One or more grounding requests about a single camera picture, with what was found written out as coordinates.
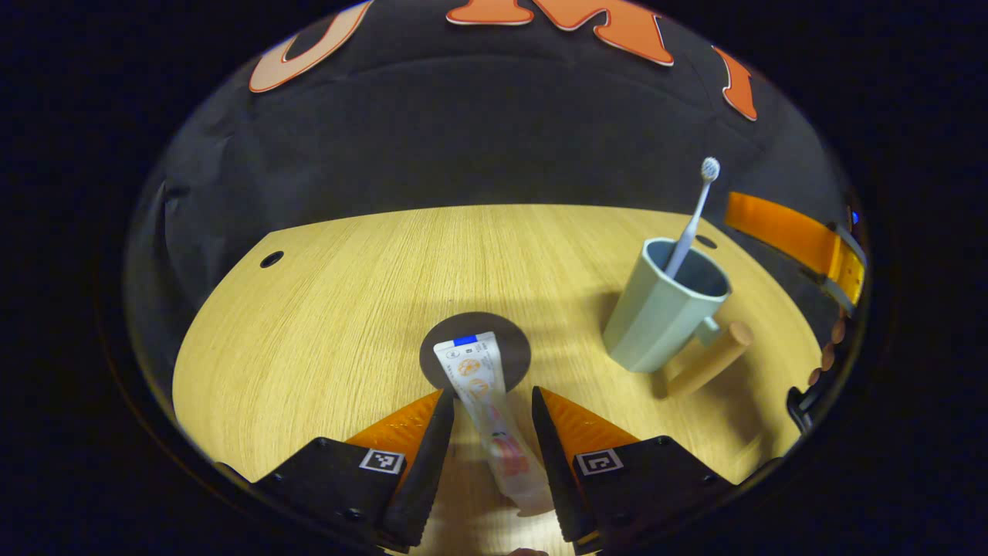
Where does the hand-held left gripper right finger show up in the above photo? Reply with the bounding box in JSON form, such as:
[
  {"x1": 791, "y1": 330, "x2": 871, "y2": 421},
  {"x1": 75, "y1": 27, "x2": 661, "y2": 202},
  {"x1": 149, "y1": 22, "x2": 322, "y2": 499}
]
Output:
[{"x1": 531, "y1": 386, "x2": 738, "y2": 553}]

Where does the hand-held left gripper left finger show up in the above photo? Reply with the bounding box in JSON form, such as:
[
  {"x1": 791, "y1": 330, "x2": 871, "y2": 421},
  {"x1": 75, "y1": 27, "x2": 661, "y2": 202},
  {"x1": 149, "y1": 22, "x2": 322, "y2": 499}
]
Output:
[{"x1": 212, "y1": 388, "x2": 456, "y2": 553}]

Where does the white toothbrush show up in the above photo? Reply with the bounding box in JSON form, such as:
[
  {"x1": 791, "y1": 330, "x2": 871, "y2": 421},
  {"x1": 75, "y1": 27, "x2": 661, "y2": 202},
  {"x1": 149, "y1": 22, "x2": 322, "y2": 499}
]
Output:
[{"x1": 664, "y1": 157, "x2": 721, "y2": 280}]

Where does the white toothpaste tube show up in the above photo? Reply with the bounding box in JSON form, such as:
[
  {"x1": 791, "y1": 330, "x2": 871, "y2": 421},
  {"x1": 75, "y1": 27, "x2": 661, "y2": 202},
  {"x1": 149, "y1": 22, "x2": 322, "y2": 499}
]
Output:
[{"x1": 433, "y1": 331, "x2": 557, "y2": 517}]

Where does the round dark brown coaster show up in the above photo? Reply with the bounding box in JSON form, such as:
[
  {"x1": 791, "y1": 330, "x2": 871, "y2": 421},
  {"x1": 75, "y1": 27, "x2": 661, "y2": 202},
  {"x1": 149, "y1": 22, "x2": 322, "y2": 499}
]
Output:
[{"x1": 419, "y1": 311, "x2": 532, "y2": 395}]

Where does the light blue cup wooden handle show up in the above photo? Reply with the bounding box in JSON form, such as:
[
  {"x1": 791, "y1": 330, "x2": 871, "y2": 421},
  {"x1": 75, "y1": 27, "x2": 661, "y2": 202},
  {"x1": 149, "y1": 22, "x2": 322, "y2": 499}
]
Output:
[{"x1": 602, "y1": 237, "x2": 755, "y2": 399}]

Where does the wooden desktop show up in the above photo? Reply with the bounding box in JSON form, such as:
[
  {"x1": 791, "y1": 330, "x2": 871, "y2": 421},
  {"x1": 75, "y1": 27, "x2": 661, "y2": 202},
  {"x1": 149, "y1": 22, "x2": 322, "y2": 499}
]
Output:
[{"x1": 171, "y1": 204, "x2": 823, "y2": 556}]

